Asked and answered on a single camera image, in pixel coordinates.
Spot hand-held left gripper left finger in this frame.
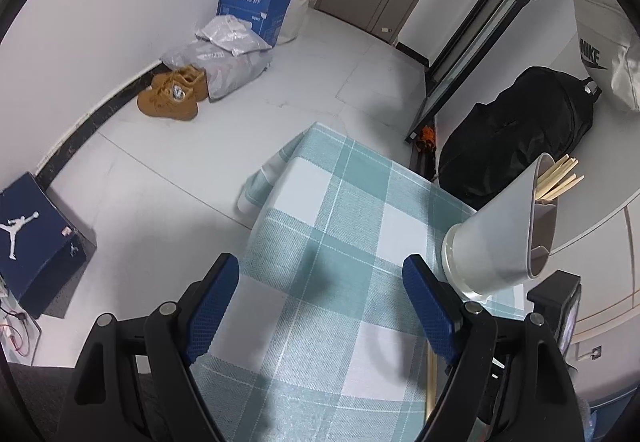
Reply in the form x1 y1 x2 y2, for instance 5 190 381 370
72 252 241 442

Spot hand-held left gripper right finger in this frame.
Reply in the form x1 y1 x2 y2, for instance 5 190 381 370
402 255 586 442

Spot wooden chopstick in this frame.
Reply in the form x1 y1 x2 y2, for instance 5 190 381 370
426 349 440 428

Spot white divided utensil holder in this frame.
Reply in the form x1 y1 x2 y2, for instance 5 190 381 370
441 152 561 305

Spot bunch of wooden chopsticks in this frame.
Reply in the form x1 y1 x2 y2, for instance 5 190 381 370
534 155 585 203

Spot teal checked tablecloth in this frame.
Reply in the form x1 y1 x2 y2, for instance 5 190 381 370
237 121 526 442

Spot black backpack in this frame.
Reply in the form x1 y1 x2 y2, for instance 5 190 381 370
437 66 601 210

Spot orange and black tool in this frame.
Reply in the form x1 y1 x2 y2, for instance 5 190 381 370
417 125 437 158

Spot blue shoe box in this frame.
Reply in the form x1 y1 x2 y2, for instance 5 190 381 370
0 172 97 319

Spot dark grey cloth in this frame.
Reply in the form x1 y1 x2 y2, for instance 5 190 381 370
0 359 81 442

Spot tan suede shoe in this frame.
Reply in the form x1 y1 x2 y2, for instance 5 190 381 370
137 85 199 121
151 65 208 102

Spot black skirting board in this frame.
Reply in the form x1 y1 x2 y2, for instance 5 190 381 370
35 60 166 183

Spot grey plastic mailer bag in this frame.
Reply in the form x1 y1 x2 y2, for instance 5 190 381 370
161 40 273 103

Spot white shopping bag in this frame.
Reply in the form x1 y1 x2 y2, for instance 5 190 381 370
572 0 640 112

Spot black framed mirror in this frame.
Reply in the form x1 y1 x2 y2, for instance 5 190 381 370
404 0 566 145

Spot white plastic mailer bag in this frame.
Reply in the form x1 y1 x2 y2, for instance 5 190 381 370
195 15 275 57

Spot blue cardboard box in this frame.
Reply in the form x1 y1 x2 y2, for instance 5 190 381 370
216 0 295 48

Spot beige tote bag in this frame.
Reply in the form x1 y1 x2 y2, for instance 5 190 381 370
250 0 317 46

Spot loose cables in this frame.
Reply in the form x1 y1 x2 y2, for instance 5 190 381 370
0 282 41 363

